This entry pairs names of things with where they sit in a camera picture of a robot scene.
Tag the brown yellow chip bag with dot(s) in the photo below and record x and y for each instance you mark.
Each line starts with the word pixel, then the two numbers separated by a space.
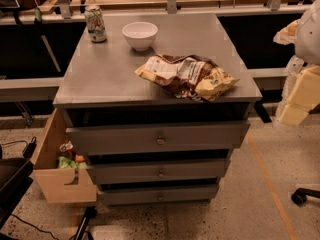
pixel 190 77

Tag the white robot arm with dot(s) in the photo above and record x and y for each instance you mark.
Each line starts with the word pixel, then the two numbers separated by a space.
pixel 301 90

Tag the white bowl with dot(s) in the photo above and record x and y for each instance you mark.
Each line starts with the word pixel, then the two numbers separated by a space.
pixel 140 35

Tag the green snack bag in drawer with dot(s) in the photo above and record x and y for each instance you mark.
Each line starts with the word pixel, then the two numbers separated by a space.
pixel 64 162

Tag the grey drawer cabinet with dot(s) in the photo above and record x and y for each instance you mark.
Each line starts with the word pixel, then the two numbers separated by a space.
pixel 141 144

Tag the orange item in drawer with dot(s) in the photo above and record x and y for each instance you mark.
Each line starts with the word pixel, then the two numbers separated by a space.
pixel 79 158

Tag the green white soda can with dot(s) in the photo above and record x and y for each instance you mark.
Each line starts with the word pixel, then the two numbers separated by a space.
pixel 95 23

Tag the open wooden side drawer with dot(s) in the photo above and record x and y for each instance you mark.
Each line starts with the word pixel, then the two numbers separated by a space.
pixel 67 185

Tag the black equipment at left edge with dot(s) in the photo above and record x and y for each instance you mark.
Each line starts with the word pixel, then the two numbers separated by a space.
pixel 14 182

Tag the black chair base leg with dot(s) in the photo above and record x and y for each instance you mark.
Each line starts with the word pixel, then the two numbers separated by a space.
pixel 299 197

